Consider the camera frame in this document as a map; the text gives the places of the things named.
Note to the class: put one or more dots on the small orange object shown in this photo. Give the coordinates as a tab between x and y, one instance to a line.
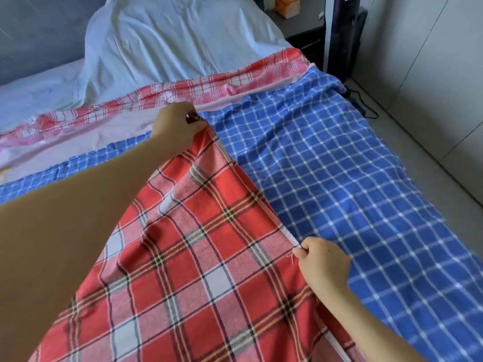
287	5

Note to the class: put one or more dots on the person's right hand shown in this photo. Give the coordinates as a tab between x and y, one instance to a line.
326	266

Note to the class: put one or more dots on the person's left forearm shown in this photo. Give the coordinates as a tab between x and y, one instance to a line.
60	237

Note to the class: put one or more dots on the grey padded headboard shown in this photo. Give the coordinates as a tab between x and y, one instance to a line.
38	26

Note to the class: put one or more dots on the dark nightstand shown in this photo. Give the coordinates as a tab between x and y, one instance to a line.
309	30

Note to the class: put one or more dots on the black white standing device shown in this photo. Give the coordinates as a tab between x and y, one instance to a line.
338	34

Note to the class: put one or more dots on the person's right forearm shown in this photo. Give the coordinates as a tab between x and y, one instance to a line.
370	331

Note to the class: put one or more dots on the white wardrobe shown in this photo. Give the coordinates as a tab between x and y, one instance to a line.
430	79

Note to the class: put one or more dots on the person's left hand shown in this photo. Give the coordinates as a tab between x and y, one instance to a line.
175	130

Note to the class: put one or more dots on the white pillow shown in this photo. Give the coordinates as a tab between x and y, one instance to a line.
181	37

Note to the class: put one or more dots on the blue checked cloth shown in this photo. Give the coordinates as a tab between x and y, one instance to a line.
355	177

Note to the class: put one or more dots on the red white plaid cloth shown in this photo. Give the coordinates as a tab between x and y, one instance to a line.
196	275

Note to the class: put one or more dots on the white bed sheet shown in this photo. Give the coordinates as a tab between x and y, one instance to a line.
38	94

